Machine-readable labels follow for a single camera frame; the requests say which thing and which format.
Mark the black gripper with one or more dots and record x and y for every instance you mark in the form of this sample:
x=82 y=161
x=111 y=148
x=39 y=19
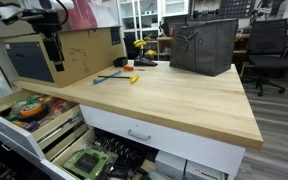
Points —
x=52 y=45

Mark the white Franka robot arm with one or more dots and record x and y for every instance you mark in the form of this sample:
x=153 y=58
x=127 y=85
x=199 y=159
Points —
x=2 y=13

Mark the small black open box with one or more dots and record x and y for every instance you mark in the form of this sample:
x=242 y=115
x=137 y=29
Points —
x=120 y=62

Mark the wooden drawer with white front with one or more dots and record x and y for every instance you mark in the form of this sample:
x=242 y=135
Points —
x=20 y=138

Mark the large cardboard box black panel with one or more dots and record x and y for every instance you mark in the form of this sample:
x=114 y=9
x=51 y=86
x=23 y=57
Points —
x=84 y=56

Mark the yellow tape roll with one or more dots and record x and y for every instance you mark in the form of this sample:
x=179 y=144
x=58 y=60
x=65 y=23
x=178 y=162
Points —
x=45 y=99

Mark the blue hand tool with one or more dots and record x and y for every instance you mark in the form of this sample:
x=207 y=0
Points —
x=105 y=77

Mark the big dark grey tape roll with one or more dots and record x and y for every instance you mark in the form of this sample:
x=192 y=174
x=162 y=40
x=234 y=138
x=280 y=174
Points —
x=40 y=115

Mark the red flat panel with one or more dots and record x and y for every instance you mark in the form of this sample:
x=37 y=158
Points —
x=84 y=15

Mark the clear tape roll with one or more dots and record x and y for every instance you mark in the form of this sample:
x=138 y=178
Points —
x=19 y=105

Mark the orange tape roll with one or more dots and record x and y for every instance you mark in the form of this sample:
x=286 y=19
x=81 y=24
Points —
x=25 y=111

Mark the small purple tape roll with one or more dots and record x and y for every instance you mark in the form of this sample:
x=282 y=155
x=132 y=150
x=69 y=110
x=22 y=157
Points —
x=32 y=126

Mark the teal tape roll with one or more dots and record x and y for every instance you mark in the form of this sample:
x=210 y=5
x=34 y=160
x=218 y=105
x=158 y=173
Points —
x=12 y=117

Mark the yellow and orange marker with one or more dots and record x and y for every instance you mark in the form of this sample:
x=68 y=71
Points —
x=19 y=123

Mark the small black office chair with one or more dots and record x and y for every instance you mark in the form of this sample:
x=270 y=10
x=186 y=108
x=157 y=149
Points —
x=130 y=46

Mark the yellow hex key set stand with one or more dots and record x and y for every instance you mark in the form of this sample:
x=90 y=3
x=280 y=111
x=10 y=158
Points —
x=145 y=61

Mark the white shelving unit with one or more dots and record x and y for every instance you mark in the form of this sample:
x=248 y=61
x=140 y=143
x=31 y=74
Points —
x=138 y=16

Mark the green packaged box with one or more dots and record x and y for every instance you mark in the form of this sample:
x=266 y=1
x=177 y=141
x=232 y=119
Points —
x=74 y=163

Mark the small wooden side table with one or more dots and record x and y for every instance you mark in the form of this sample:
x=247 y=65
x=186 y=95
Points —
x=164 y=39

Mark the heap of black parts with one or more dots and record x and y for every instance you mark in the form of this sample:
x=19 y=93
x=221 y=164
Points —
x=124 y=153

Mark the grey fabric tote bag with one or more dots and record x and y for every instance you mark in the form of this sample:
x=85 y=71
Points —
x=204 y=50

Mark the white cardboard box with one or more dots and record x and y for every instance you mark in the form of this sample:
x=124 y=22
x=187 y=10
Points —
x=170 y=166

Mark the white box with red logo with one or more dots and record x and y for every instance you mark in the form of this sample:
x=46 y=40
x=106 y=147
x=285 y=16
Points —
x=200 y=171

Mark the black mesh office chair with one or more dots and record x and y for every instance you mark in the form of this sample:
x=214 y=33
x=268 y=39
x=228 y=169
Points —
x=267 y=36

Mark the grey duct tape roll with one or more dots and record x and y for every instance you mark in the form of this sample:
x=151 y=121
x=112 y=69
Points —
x=53 y=100

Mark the white wall cabinet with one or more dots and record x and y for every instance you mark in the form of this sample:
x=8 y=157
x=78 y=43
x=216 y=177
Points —
x=175 y=8

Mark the black wall pegboard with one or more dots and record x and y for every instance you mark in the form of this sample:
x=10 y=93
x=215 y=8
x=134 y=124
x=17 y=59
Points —
x=237 y=8

